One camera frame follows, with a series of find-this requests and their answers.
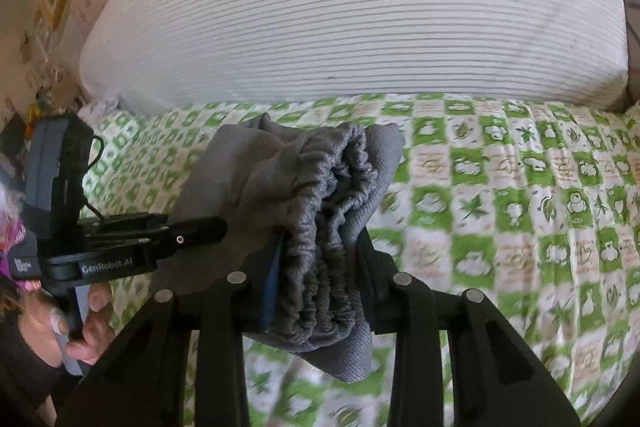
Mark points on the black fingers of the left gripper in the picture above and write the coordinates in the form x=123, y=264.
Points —
x=177, y=236

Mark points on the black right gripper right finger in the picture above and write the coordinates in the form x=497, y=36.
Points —
x=392, y=301

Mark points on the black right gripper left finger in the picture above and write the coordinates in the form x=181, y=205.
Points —
x=246, y=299

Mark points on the grey sweatpants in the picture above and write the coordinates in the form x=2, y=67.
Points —
x=322, y=186

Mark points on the person's left hand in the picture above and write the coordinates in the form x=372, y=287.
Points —
x=40, y=321

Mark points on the green white patterned bedsheet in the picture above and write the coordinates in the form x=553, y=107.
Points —
x=536, y=204

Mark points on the white striped folded mattress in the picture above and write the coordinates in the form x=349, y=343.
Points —
x=155, y=54

